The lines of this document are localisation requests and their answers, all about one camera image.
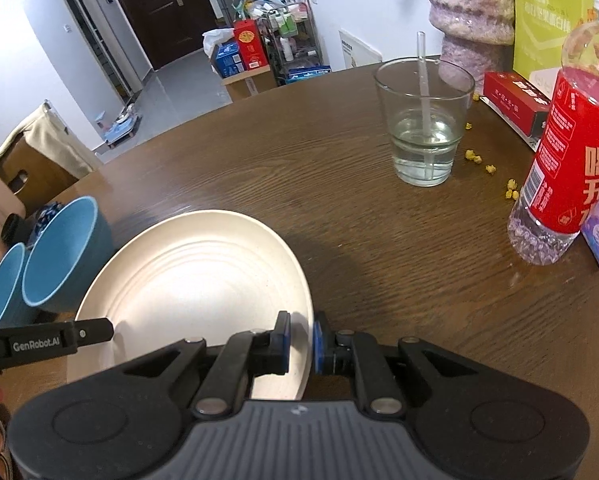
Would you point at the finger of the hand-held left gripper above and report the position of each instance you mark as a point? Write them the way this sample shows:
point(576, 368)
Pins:
point(94, 332)

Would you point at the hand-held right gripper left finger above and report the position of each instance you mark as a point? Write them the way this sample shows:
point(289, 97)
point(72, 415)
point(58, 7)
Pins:
point(284, 345)

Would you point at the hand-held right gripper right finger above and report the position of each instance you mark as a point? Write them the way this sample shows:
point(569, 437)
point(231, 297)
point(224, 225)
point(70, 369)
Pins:
point(321, 345)

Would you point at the blue ribbed bowl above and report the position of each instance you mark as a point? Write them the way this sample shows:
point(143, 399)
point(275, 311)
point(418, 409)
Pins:
point(7, 285)
point(64, 260)

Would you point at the cream round plate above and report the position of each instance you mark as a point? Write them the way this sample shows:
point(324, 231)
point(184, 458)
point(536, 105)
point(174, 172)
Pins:
point(189, 285)

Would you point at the wooden chair with cloth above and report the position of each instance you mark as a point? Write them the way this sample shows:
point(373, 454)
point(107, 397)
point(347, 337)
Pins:
point(49, 135)

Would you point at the light floor object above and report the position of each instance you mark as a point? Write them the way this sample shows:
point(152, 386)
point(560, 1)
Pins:
point(119, 127)

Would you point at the drinking glass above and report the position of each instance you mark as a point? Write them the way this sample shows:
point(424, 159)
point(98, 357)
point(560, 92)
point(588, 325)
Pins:
point(424, 150)

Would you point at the scattered yellow crumbs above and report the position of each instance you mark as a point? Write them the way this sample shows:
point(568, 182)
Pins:
point(490, 168)

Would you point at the cardboard box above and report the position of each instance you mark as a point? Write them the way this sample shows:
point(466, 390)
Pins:
point(247, 85)

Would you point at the flat blue box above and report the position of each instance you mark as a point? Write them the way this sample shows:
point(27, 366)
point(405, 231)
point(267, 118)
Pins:
point(307, 74)

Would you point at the clear straw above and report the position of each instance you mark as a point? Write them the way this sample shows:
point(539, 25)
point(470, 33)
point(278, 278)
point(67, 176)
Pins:
point(422, 70)

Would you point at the white bottle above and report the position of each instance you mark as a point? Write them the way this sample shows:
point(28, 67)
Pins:
point(287, 49)

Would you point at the white flat board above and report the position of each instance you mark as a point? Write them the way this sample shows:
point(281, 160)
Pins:
point(359, 50)

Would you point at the glass panel door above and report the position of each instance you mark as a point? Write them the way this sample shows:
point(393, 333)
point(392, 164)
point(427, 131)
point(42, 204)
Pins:
point(94, 35)

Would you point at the tall red gift box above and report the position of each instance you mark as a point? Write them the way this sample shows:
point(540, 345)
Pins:
point(252, 45)

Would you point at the white plastic bag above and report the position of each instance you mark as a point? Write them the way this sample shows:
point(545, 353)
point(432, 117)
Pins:
point(217, 40)

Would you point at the red label plastic bottle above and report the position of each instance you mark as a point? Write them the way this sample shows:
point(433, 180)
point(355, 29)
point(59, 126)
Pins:
point(574, 160)

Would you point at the flat red carton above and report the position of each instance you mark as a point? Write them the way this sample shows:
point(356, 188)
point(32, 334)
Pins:
point(514, 97)

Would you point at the dark brown door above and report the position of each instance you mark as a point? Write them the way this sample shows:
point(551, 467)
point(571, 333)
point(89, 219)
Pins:
point(164, 10)

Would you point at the pink textured vase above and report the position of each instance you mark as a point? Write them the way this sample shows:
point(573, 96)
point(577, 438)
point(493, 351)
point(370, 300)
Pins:
point(469, 5)

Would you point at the yellow-green snack box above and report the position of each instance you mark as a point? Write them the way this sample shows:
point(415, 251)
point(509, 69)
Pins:
point(544, 25)

